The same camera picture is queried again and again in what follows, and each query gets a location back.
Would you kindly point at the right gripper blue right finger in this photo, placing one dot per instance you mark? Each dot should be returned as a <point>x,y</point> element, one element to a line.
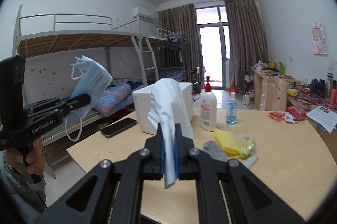
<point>228,192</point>

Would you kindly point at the printed paper sheet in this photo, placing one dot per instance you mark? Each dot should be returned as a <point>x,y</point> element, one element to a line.
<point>325,117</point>

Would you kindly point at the brown curtain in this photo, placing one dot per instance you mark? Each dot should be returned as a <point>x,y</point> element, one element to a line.
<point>247,37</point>
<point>188,54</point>

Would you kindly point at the black folding chair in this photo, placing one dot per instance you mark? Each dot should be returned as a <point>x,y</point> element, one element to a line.
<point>196,85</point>

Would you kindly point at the yellow foam fruit net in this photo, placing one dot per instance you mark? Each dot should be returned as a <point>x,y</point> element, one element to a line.
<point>226,142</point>

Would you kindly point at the green tissue packet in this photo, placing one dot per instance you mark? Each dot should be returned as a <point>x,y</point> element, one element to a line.
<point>247,148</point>

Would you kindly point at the person's left hand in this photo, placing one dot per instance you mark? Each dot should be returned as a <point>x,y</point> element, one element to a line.
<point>35,158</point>

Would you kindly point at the black smartphone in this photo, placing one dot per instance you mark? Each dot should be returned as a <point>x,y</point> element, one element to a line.
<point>118,127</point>

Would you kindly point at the wooden smiley chair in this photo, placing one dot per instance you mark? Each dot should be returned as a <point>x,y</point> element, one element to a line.
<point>279,95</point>

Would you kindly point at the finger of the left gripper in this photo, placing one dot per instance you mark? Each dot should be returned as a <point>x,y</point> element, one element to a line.
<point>61,111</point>
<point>47,104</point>

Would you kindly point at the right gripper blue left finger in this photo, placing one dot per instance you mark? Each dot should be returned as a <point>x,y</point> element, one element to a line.
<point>112,191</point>

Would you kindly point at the white snack packet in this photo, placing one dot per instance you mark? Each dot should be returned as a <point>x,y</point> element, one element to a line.
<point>289,118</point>

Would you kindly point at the blue plaid quilt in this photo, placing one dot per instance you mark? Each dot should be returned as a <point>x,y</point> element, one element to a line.
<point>117,97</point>

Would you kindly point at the white foam strip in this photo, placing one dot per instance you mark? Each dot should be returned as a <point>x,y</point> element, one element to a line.
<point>250,161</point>

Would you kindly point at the red snack bag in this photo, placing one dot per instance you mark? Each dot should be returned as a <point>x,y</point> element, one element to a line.
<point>297,112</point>

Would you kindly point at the anime girl poster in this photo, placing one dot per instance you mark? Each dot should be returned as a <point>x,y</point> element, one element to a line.
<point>319,39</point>

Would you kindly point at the wooden desk with drawers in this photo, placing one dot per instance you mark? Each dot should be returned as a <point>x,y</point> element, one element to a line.
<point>265,87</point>

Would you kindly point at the glass balcony door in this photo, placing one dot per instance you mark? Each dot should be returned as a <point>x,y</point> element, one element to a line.
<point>214,31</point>

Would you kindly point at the right brown curtain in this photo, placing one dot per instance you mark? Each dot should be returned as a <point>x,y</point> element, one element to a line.
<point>247,37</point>

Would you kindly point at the metal bunk bed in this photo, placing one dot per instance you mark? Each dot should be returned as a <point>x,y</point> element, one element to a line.
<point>50,43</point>

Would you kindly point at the black headphones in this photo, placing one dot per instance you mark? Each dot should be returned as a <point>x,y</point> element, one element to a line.
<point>318,87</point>

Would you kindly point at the red snack packet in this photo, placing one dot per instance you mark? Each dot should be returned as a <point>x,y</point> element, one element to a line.
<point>276,115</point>

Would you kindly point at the white tissue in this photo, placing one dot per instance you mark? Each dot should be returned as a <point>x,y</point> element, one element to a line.
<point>167,125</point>

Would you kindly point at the orange bag on floor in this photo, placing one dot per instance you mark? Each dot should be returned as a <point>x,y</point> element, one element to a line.
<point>232,89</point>

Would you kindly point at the white air conditioner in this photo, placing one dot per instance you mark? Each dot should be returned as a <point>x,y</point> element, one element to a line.
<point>143,13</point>

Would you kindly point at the left brown curtain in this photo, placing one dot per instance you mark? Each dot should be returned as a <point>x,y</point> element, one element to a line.
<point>188,54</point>

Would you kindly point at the steel thermos flask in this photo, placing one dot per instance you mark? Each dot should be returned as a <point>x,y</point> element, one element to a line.
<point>329,83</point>

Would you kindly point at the red bottle on desk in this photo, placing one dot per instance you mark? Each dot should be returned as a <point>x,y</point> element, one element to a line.
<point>333,97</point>

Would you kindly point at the white lotion pump bottle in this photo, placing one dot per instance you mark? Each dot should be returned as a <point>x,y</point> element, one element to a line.
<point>208,107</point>

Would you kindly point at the grey sock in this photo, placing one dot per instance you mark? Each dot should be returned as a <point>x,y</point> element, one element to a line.
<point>215,151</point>

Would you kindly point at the white styrofoam box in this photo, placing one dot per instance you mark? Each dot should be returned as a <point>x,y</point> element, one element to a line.
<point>165,92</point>

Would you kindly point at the blue face masks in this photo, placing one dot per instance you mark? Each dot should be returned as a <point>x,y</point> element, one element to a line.
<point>92,79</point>

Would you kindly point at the green spray bottle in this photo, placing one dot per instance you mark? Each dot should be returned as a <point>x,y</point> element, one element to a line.
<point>281,68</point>

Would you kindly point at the blue spray bottle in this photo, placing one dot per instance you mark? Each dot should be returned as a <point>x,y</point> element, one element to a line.
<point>231,116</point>

